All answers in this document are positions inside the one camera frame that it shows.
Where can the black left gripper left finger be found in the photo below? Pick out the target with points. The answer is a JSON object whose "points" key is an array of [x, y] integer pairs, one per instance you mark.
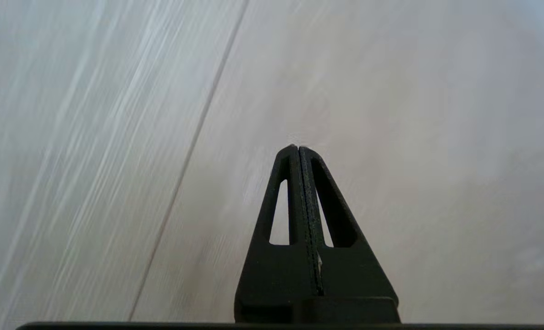
{"points": [[262, 284]]}

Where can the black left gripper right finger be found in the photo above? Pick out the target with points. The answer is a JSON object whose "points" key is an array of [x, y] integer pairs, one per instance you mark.
{"points": [[354, 284]]}

